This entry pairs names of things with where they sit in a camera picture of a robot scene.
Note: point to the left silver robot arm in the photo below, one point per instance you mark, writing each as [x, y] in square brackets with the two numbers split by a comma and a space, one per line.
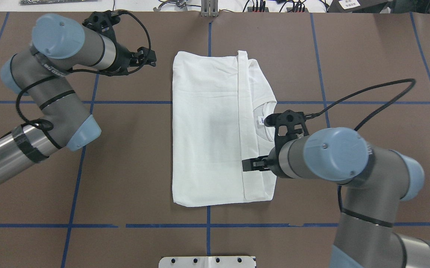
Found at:
[54, 117]

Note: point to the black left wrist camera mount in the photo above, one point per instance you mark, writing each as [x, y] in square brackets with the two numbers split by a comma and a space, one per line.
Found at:
[102, 23]

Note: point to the white long-sleeve printed shirt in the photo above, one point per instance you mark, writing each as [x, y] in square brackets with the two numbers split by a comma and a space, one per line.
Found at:
[218, 109]

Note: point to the lower black orange circuit module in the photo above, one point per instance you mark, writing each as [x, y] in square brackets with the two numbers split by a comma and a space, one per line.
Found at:
[293, 6]

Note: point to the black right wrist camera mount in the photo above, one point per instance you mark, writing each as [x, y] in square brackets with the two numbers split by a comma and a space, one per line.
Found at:
[289, 125]

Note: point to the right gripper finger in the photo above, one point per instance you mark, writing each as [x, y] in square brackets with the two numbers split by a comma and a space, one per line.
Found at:
[247, 167]
[254, 162]

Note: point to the upper black orange circuit module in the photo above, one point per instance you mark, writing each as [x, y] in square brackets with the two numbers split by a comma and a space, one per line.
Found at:
[255, 6]

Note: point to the white camera stand base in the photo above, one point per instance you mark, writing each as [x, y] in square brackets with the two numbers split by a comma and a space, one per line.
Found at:
[208, 262]

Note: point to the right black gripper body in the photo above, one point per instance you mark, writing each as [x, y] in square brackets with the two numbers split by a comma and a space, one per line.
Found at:
[270, 163]

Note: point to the black orange circuit module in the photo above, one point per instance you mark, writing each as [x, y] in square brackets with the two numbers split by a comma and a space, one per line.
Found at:
[293, 6]
[255, 6]

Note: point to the aluminium frame post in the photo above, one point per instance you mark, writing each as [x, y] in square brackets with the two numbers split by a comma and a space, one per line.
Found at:
[209, 8]

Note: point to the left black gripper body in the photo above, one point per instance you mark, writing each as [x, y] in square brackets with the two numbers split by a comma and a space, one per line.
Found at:
[123, 61]

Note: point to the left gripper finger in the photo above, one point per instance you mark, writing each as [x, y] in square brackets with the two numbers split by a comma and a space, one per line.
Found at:
[141, 55]
[145, 63]

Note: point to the silver foil tray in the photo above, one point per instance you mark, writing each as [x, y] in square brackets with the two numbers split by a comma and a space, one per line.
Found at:
[41, 2]

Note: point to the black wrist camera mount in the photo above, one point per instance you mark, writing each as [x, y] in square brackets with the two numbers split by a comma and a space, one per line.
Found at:
[102, 23]
[289, 125]

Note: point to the white labelled black box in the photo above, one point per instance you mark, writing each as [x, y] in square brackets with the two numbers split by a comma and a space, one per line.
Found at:
[357, 6]

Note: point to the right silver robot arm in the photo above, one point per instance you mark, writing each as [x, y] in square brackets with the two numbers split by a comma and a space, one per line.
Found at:
[377, 180]

